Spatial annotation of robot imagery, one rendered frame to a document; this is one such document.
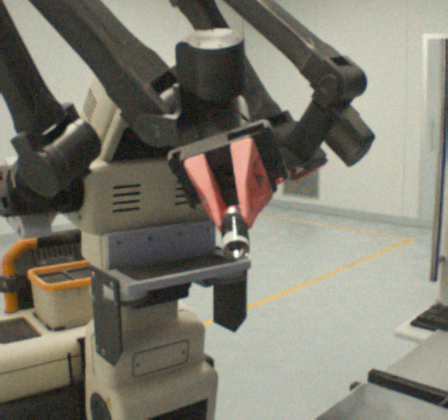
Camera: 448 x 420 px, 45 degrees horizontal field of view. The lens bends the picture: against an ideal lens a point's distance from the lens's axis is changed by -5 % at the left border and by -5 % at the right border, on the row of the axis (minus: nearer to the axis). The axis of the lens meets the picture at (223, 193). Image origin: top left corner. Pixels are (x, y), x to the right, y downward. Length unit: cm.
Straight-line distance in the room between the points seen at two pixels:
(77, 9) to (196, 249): 53
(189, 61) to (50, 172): 28
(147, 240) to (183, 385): 30
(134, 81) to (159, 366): 62
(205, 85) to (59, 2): 20
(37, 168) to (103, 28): 24
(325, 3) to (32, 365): 637
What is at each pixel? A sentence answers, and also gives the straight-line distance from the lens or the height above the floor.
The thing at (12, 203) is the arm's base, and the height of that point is 116.
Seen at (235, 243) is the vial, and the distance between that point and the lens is 44.
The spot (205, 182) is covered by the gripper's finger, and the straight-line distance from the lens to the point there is 49.
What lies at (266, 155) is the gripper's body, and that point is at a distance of 54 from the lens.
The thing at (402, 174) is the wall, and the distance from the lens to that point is 656.
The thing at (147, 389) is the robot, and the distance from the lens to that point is 106.
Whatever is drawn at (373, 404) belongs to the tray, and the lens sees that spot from 85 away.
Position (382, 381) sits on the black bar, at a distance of 91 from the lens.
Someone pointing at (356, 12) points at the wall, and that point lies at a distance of 691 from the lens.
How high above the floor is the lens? 130
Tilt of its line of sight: 9 degrees down
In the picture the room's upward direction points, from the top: straight up
